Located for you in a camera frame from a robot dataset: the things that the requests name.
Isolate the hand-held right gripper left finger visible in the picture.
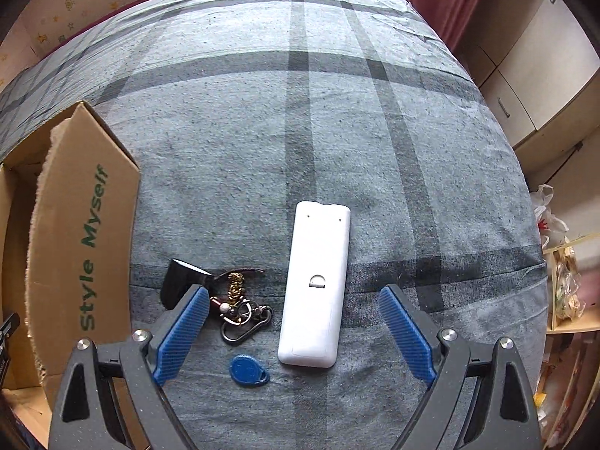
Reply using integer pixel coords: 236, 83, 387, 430
47, 285, 211, 450

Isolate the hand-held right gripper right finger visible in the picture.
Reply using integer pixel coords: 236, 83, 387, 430
379, 283, 545, 450

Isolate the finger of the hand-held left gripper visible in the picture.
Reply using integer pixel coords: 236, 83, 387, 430
0, 312, 22, 385

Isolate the black key fob with keyring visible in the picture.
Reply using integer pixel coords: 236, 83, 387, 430
160, 259, 273, 345

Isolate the blue oval key tag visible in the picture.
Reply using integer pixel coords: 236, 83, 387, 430
229, 354, 271, 389

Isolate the white remote control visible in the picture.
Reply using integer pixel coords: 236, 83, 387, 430
277, 200, 352, 367

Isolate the cardboard box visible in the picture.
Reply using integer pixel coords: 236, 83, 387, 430
0, 100, 141, 427

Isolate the clear snack bag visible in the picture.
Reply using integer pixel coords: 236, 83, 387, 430
553, 244, 588, 320

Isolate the wooden shelf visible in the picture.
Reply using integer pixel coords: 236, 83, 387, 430
538, 229, 600, 450

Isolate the white plastic bag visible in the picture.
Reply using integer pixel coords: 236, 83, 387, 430
529, 184, 571, 250

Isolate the grey plaid bed sheet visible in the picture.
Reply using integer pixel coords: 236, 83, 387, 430
0, 0, 550, 450

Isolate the beige wardrobe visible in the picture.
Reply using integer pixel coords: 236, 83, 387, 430
457, 0, 600, 189

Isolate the red curtain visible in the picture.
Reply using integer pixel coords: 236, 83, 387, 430
403, 0, 500, 53

